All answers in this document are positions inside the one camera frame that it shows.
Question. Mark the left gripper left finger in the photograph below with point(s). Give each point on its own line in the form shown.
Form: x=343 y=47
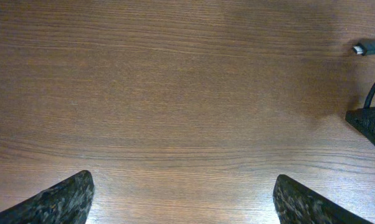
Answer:
x=69 y=201

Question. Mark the black USB cable thin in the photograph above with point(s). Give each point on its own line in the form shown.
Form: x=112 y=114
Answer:
x=364 y=47

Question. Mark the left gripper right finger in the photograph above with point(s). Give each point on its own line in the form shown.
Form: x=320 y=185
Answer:
x=296 y=203

